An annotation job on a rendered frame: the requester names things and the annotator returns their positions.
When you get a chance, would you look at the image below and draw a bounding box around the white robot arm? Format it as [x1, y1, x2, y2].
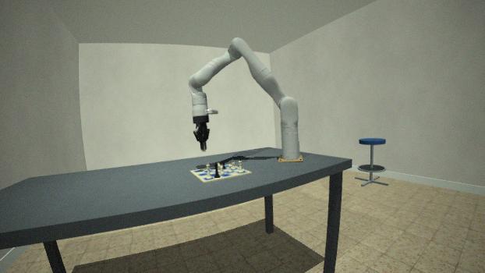
[189, 37, 300, 160]

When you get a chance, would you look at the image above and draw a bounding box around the blue and cream chessboard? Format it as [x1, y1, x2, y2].
[190, 165, 252, 183]

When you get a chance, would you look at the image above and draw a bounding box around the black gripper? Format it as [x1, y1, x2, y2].
[193, 115, 210, 151]

